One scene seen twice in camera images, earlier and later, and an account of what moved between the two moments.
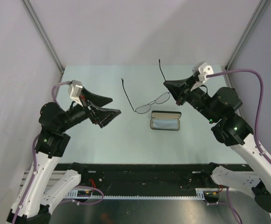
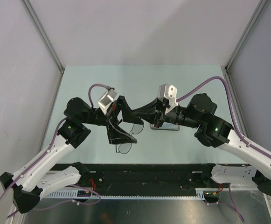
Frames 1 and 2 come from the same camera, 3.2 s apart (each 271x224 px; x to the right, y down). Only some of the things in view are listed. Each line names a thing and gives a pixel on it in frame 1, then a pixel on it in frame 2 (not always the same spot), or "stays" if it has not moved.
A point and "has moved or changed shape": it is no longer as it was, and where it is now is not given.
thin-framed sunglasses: x=162 y=98 has moved or changed shape
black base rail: x=147 y=179 stays
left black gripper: x=102 y=115 → x=116 y=135
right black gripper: x=177 y=88 → x=153 y=113
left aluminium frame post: x=44 y=34 stays
